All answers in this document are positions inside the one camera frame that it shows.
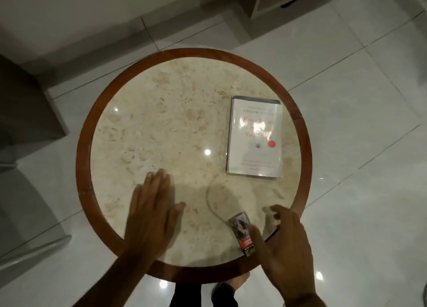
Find light grey upholstered seat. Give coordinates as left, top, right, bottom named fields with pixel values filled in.
left=0, top=163, right=73, bottom=280

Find thin grey cord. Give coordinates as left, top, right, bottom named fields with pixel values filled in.
left=206, top=174, right=231, bottom=223

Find small printed cardboard packet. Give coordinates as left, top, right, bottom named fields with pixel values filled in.
left=228, top=211, right=258, bottom=257

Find round marble table wooden rim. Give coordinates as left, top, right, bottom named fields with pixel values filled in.
left=75, top=48, right=313, bottom=285

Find white paperback book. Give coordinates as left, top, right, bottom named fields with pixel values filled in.
left=226, top=95, right=284, bottom=179

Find person's left hand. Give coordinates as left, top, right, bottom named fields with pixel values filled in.
left=124, top=169, right=187, bottom=264

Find person's left forearm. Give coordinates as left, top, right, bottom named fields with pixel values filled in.
left=72, top=250, right=153, bottom=307

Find person's bare foot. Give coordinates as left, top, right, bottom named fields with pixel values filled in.
left=211, top=271, right=251, bottom=298

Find person's right hand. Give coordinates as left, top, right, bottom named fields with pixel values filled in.
left=248, top=204, right=318, bottom=305

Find white sofa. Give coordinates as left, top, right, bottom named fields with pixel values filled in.
left=0, top=0, right=236, bottom=75

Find person's black trousers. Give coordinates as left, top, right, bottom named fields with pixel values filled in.
left=172, top=281, right=239, bottom=307

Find person's right forearm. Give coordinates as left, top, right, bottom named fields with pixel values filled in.
left=283, top=293, right=328, bottom=307

